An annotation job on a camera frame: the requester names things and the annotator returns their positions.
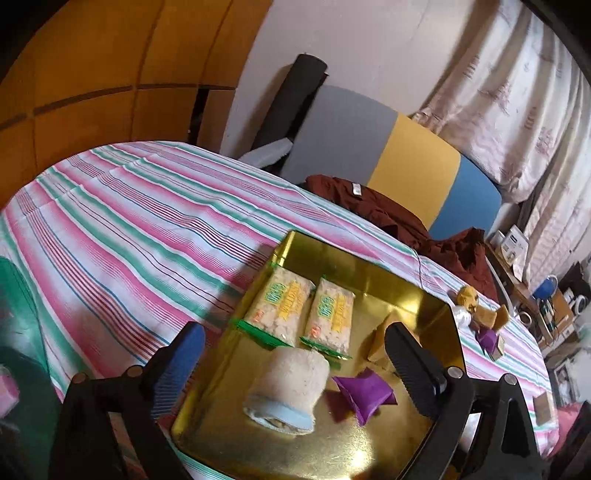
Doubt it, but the patterned cream curtain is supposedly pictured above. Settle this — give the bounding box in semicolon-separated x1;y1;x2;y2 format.
411;0;591;296

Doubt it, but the purple pouch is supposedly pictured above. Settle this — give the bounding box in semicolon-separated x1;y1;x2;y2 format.
475;327;498;355
330;368;397;425

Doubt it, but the white wrapped armrest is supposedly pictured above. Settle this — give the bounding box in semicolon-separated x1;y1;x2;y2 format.
238;138;294;168

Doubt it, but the small wooden box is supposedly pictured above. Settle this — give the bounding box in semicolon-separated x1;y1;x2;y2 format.
533;393;557;423

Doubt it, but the blue mug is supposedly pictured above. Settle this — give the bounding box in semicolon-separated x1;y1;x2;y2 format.
531;275;559;301

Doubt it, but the striped pink green bedsheet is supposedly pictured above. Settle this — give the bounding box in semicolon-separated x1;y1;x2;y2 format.
0;141;557;480

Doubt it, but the pink blanket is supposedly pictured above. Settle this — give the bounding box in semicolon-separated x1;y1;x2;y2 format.
554;401;591;457

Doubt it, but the wooden wardrobe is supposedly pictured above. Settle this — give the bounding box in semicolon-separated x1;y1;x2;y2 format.
0;0;273;195

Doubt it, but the wooden shelf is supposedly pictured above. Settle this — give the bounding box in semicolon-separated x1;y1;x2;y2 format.
485;249;573;342

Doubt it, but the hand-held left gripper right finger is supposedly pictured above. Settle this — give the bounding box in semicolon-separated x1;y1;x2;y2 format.
384;322;541;480

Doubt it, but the green glass table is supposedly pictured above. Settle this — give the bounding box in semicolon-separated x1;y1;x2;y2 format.
0;256;49;416

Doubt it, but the white blue carton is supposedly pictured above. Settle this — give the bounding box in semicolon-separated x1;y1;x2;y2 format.
496;231;529;266

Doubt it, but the grey yellow blue chair back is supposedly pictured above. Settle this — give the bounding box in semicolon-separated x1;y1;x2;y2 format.
279;84;503;241

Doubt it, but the gold tin box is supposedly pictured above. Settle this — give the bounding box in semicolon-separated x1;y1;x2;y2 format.
171;230;467;480

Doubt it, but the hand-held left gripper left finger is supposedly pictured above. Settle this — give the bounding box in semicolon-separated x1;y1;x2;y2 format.
48;320;206;480

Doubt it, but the photo frame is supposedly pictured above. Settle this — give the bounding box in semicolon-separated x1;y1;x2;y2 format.
551;362;575;407

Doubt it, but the green yellow rice cracker packet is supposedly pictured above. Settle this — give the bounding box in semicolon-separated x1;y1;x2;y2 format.
300;276;356;358
235;263;317;347

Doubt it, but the pink cloth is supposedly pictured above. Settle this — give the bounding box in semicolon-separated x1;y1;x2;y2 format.
0;369;21;416

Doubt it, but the yellow knit sock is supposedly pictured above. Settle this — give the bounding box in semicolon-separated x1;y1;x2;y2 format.
455;285;481;310

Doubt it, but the maroon shirt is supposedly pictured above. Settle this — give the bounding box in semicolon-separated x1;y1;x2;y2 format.
307;174;502;303

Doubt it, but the black rolled mat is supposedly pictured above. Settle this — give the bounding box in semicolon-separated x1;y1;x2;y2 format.
256;54;329;148

